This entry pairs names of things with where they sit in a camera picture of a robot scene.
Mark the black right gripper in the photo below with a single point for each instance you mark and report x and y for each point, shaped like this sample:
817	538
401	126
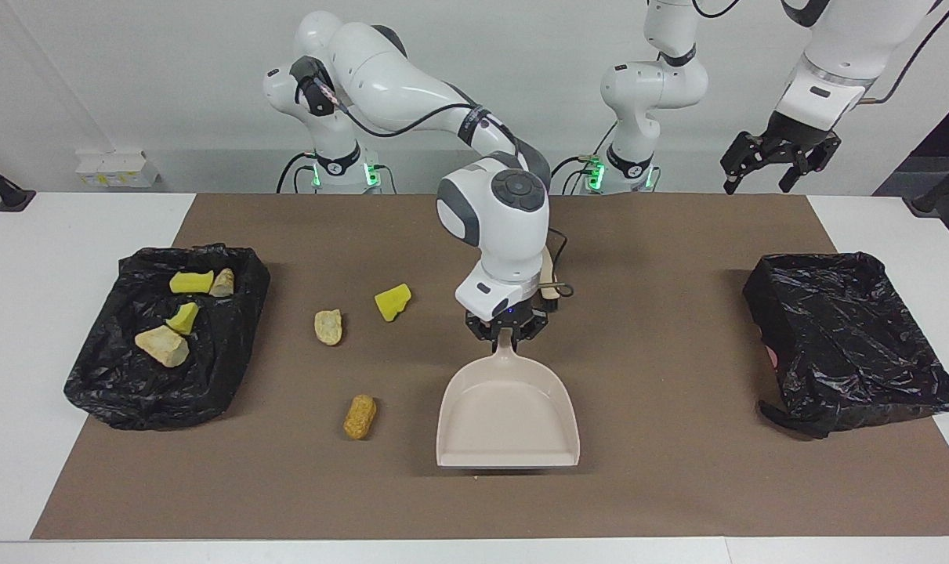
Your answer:
513	317

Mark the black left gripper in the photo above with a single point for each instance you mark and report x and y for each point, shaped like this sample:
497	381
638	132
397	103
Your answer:
799	142

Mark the beige brush black bristles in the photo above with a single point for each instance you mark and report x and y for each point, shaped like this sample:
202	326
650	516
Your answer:
550	274

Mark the beige plastic dustpan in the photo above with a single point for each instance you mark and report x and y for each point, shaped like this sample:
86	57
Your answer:
509	415

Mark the small toasted bread piece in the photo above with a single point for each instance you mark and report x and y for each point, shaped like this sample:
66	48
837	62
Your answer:
223	283

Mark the boot shaped yellow sponge piece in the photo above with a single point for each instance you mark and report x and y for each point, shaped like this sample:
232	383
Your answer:
190	282

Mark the yellow sponge piece green layer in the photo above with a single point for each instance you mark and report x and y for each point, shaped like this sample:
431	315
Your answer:
184	317

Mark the large pale foam chunk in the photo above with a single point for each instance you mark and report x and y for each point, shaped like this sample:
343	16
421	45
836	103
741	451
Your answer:
161	345

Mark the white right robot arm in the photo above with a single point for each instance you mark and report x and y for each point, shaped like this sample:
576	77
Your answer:
505	235

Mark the black bag bin showing pink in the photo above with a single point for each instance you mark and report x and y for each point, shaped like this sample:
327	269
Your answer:
850	345

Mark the black bag lined bin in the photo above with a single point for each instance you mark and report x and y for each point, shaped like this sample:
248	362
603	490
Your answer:
114	392

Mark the yellow sponge wedge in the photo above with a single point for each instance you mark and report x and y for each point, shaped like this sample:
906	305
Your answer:
393	303

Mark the black tripod leg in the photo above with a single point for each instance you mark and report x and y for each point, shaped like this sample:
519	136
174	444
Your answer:
8	196
925	205

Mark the small pale foam chunk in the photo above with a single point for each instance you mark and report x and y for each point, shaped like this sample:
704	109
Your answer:
328	327

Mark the brown paper table mat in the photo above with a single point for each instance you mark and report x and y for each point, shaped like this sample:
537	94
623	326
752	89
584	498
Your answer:
678	486

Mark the white box on table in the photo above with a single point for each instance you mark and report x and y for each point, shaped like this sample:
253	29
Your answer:
117	171

